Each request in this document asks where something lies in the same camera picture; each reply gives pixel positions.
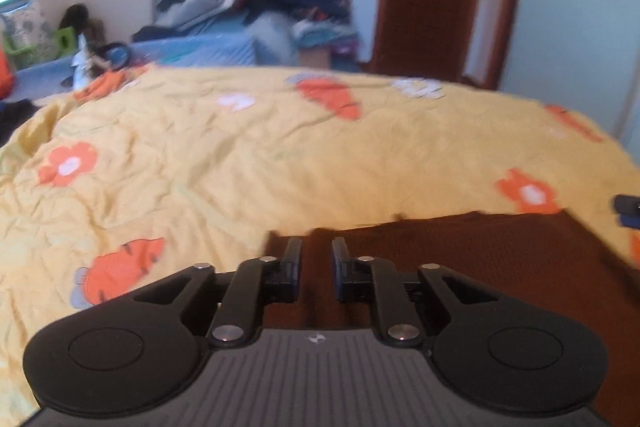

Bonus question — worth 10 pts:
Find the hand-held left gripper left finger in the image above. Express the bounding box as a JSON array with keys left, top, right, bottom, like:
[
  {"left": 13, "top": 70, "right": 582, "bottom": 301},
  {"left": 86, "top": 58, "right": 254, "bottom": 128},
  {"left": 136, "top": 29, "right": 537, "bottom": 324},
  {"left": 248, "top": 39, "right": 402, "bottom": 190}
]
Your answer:
[{"left": 132, "top": 237, "right": 303, "bottom": 349}]

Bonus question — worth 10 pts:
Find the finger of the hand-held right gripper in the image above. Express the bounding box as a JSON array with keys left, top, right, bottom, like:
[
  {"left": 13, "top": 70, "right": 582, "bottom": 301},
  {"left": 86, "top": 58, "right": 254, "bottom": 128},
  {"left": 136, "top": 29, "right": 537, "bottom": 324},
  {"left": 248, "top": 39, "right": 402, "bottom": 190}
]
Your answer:
[{"left": 614, "top": 194, "right": 640, "bottom": 228}]

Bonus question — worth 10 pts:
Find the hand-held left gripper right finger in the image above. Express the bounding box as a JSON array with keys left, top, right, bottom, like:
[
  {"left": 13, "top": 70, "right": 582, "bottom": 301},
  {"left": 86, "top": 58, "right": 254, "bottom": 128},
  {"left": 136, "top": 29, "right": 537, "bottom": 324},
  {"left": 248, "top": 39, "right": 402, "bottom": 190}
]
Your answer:
[{"left": 331, "top": 237, "right": 501, "bottom": 349}]

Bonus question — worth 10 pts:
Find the brown knit sweater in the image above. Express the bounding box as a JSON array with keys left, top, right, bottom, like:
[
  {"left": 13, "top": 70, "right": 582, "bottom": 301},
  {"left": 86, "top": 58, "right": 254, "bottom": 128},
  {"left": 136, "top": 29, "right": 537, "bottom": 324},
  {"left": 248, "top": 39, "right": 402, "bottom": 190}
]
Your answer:
[{"left": 260, "top": 209, "right": 640, "bottom": 427}]

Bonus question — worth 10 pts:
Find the yellow floral quilt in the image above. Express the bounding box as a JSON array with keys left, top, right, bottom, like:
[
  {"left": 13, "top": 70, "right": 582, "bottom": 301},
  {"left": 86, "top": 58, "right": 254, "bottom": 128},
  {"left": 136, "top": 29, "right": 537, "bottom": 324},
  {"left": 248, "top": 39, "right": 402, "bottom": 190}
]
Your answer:
[{"left": 0, "top": 64, "right": 640, "bottom": 427}]

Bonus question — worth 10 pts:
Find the blue quilted blanket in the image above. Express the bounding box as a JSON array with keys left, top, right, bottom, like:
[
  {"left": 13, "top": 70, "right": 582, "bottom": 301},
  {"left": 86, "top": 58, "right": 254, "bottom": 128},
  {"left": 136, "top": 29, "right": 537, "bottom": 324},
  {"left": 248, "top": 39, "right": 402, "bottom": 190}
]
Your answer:
[{"left": 10, "top": 32, "right": 301, "bottom": 102}]

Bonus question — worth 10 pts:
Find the dark blue bowl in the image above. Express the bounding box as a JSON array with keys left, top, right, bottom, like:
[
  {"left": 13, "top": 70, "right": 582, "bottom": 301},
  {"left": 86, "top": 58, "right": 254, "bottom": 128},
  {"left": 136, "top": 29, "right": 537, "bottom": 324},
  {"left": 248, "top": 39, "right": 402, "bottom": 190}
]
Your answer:
[{"left": 97, "top": 42, "right": 133, "bottom": 70}]

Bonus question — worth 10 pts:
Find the white crumpled bag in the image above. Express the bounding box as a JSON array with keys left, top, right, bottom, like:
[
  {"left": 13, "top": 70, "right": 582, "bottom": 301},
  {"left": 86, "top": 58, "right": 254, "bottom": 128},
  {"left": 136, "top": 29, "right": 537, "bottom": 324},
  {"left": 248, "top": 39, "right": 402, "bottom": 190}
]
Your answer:
[{"left": 70, "top": 34, "right": 97, "bottom": 88}]

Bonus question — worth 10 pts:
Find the dark cloth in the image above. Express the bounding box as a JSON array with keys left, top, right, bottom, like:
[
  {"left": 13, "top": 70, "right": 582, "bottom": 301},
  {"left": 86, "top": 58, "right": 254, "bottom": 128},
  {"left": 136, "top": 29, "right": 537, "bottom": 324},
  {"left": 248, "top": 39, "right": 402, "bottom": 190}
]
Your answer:
[{"left": 0, "top": 99, "right": 38, "bottom": 148}]

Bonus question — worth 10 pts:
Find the green plastic stool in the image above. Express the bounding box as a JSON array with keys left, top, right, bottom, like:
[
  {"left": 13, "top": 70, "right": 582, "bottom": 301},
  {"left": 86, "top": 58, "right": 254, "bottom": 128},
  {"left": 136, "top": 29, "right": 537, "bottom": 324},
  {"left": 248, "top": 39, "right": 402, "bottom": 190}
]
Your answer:
[{"left": 52, "top": 27, "right": 82, "bottom": 58}]

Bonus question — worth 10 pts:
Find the black furry bag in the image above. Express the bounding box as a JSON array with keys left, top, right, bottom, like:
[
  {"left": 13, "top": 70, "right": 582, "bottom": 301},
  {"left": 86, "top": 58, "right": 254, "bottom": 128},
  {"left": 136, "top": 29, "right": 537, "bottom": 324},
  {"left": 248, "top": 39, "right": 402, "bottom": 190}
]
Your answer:
[{"left": 59, "top": 3, "right": 106, "bottom": 42}]

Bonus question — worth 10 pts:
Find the orange cloth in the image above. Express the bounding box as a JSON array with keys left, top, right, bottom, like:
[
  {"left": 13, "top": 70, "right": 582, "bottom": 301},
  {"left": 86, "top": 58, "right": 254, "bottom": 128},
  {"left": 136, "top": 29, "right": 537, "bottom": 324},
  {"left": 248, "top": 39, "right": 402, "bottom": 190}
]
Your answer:
[{"left": 0, "top": 47, "right": 16, "bottom": 100}]

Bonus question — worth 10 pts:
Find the grey floral pillow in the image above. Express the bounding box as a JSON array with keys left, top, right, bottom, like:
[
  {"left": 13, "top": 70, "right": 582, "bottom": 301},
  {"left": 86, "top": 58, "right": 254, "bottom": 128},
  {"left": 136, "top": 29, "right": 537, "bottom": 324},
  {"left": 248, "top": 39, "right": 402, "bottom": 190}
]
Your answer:
[{"left": 0, "top": 4, "right": 56, "bottom": 62}]

